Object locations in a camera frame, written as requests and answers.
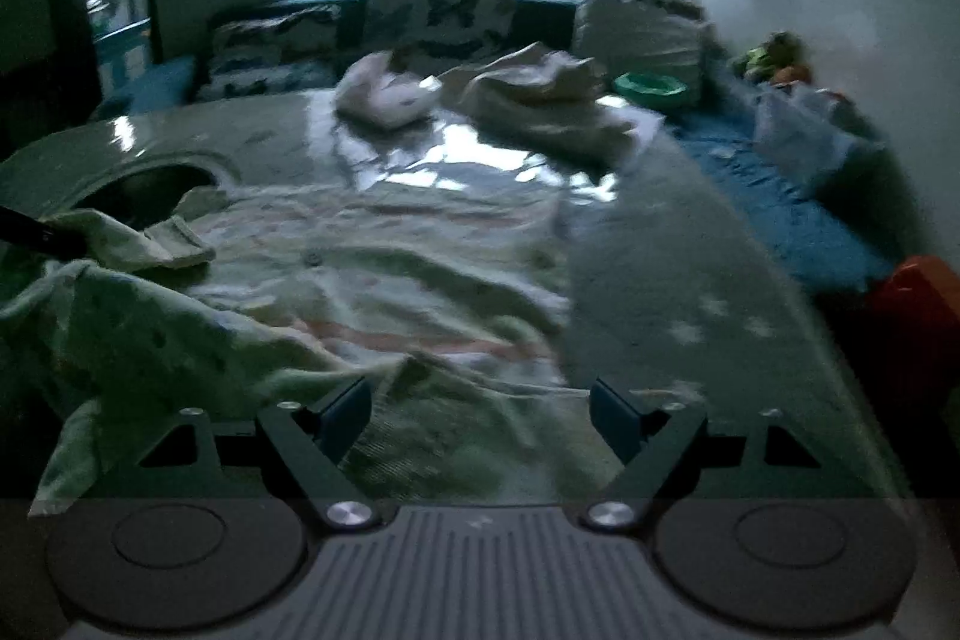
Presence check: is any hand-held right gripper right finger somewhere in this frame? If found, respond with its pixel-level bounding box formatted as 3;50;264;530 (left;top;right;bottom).
581;374;826;530

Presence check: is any grey washing machine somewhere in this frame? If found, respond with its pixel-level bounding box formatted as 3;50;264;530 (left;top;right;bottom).
0;85;676;221

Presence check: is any white bag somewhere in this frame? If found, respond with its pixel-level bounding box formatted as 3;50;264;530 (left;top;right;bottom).
752;83;887;195

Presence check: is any butterfly print pillow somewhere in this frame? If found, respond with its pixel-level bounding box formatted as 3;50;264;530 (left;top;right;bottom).
366;0;520;62
204;5;344;101

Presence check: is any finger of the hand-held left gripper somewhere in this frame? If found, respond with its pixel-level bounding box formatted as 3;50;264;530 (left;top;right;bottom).
0;203;72;256

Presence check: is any green plush toy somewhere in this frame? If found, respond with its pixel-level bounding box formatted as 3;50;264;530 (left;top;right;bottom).
731;31;816;88

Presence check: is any orange plastic object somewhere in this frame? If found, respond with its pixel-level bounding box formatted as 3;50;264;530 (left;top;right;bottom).
868;256;960;378

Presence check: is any blue fuzzy blanket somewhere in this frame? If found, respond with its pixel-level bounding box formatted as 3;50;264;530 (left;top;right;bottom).
671;111;905;295

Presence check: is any light green floral garment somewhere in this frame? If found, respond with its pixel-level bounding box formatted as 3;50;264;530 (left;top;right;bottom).
0;182;601;517

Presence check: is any crumpled white cloth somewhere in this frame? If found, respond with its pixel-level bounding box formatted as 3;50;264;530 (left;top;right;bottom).
332;50;442;129

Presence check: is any green plastic bowl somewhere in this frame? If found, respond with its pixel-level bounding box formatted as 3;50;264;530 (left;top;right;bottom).
613;71;688;106

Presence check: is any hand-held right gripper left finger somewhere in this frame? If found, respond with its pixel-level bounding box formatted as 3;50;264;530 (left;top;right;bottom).
135;376;380;530

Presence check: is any beige folded clothes stack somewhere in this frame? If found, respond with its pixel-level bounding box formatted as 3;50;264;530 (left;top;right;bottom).
457;42;655;163

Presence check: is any quilted star mat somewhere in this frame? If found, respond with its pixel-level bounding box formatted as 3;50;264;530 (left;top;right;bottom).
559;107;912;506

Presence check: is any large white pillow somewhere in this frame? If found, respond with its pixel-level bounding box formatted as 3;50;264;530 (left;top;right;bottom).
572;0;715;103

